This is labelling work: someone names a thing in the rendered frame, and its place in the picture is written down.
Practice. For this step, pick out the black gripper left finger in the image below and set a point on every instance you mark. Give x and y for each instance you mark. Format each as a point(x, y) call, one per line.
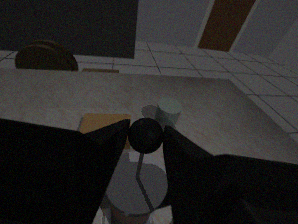
point(87, 160)

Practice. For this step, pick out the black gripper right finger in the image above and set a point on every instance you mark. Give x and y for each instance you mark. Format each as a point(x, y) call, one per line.
point(198, 180)

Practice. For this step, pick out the french press with black knob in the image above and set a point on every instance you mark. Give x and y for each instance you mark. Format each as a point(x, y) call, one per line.
point(139, 183)

